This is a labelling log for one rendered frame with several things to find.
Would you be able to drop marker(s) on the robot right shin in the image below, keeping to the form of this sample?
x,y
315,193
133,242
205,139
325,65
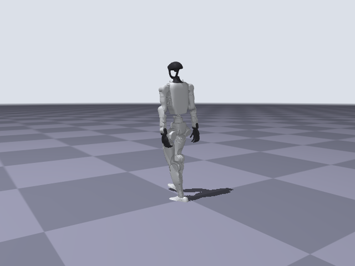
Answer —
x,y
182,165

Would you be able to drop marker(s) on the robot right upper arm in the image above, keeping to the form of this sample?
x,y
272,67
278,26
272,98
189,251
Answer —
x,y
191,97

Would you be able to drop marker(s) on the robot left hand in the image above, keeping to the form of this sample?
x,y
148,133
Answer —
x,y
165,140

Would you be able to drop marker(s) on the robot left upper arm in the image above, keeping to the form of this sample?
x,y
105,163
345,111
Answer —
x,y
163,90

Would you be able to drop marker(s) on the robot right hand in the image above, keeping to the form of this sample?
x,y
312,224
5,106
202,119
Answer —
x,y
195,134

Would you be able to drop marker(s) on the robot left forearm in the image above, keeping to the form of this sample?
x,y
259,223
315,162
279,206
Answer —
x,y
162,117

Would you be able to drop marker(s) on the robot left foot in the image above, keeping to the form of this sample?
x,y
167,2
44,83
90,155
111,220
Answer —
x,y
182,199

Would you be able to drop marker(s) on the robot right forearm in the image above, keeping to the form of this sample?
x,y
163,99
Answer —
x,y
194,119

